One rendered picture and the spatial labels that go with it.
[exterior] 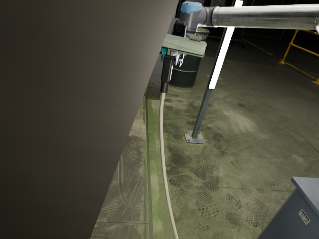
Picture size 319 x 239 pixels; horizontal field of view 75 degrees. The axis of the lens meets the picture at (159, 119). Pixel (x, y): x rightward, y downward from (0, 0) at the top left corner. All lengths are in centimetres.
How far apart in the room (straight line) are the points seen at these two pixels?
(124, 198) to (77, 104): 121
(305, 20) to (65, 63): 84
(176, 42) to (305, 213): 94
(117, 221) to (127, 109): 113
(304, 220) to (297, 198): 9
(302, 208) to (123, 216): 99
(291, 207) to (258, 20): 89
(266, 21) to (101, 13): 77
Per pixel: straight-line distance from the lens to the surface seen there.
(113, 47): 38
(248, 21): 105
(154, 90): 283
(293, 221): 129
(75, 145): 49
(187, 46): 75
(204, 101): 206
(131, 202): 156
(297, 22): 100
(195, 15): 103
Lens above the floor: 131
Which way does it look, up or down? 32 degrees down
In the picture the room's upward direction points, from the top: 11 degrees clockwise
